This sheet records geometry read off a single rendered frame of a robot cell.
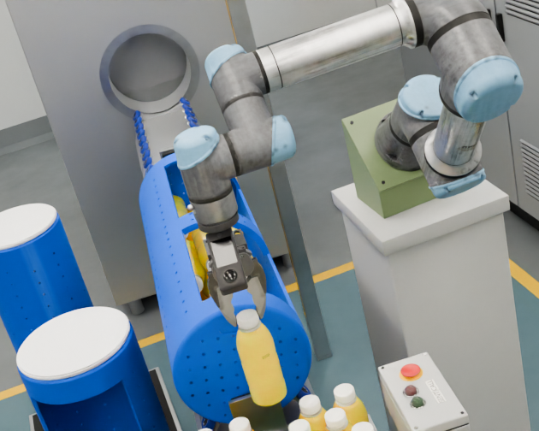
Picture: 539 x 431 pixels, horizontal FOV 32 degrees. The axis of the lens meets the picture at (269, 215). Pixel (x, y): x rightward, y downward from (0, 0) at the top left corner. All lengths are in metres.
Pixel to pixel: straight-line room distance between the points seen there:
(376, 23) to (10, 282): 1.67
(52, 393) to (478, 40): 1.24
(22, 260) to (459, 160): 1.49
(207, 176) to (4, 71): 5.38
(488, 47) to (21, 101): 5.54
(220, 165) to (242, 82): 0.15
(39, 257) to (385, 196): 1.19
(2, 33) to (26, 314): 4.00
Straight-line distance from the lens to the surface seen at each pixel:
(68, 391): 2.19
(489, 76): 1.55
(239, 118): 1.52
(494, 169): 4.38
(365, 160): 2.15
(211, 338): 1.84
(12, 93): 6.86
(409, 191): 2.16
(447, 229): 2.13
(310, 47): 1.57
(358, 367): 3.61
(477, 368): 2.39
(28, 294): 2.94
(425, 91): 2.00
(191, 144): 1.47
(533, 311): 3.77
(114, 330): 2.25
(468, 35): 1.58
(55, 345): 2.28
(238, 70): 1.56
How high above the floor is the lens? 2.18
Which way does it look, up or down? 27 degrees down
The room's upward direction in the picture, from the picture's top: 15 degrees counter-clockwise
